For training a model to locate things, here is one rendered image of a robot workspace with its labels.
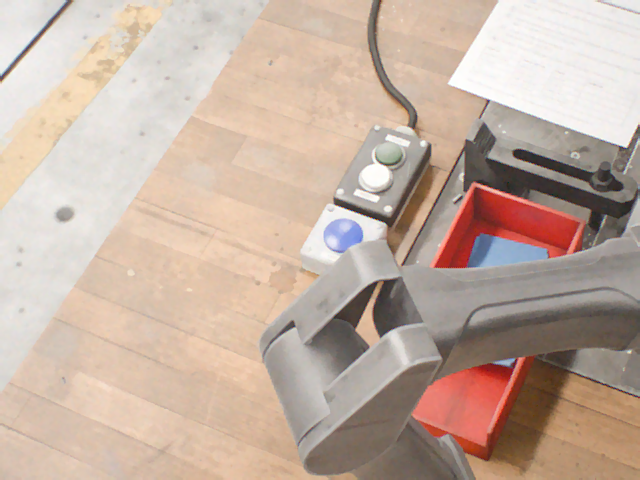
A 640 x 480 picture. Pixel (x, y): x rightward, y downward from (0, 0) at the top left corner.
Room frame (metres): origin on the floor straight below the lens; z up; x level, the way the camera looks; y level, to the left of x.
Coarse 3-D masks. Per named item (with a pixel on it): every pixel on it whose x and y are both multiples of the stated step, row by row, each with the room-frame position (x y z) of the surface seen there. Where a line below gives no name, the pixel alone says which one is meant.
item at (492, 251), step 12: (480, 240) 0.72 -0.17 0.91; (492, 240) 0.71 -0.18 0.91; (504, 240) 0.71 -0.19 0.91; (480, 252) 0.70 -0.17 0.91; (492, 252) 0.70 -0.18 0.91; (504, 252) 0.70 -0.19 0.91; (516, 252) 0.70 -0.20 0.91; (528, 252) 0.69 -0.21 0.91; (540, 252) 0.69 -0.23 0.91; (480, 264) 0.69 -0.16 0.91; (492, 264) 0.68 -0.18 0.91; (504, 264) 0.68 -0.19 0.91; (504, 360) 0.57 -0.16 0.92
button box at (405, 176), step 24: (384, 72) 0.96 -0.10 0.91; (408, 120) 0.88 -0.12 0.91; (408, 144) 0.83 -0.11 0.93; (360, 168) 0.81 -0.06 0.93; (408, 168) 0.80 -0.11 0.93; (336, 192) 0.78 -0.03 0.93; (360, 192) 0.78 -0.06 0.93; (384, 192) 0.78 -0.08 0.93; (408, 192) 0.78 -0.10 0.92; (384, 216) 0.75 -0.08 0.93
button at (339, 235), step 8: (328, 224) 0.74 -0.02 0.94; (336, 224) 0.74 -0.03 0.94; (344, 224) 0.74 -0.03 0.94; (352, 224) 0.74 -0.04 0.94; (328, 232) 0.73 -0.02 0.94; (336, 232) 0.73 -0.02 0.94; (344, 232) 0.73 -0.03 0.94; (352, 232) 0.73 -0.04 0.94; (360, 232) 0.73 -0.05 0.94; (328, 240) 0.72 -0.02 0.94; (336, 240) 0.72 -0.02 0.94; (344, 240) 0.72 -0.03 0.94; (352, 240) 0.72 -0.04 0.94; (360, 240) 0.72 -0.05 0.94; (336, 248) 0.71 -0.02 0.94; (344, 248) 0.71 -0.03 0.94
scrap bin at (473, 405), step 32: (480, 192) 0.74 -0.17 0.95; (480, 224) 0.74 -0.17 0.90; (512, 224) 0.72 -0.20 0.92; (544, 224) 0.71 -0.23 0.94; (576, 224) 0.69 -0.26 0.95; (448, 256) 0.69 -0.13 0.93; (448, 384) 0.56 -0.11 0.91; (480, 384) 0.56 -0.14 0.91; (512, 384) 0.52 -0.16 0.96; (416, 416) 0.52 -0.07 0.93; (448, 416) 0.53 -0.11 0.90; (480, 416) 0.52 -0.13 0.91; (480, 448) 0.48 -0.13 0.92
